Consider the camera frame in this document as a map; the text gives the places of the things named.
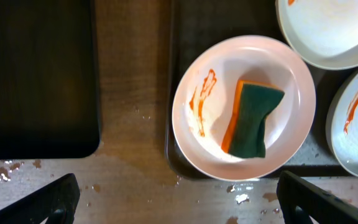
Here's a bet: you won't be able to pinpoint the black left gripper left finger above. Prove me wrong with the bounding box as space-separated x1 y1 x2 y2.
0 174 80 224

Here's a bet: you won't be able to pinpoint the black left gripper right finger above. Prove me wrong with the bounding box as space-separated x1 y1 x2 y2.
277 171 358 224

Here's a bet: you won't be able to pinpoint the green and orange sponge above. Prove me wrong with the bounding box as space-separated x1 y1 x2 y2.
221 80 285 159

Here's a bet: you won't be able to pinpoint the pinkish white plate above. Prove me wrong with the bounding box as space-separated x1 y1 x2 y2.
172 35 316 181

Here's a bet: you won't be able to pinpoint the cream white plate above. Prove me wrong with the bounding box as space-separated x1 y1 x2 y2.
275 0 358 70

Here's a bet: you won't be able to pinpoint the small black tray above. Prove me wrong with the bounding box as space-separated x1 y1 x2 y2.
0 0 101 160

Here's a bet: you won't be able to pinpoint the large brown serving tray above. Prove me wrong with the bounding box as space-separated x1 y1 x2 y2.
165 0 354 180

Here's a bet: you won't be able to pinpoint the pale green plate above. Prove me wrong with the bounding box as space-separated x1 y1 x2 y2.
326 70 358 177

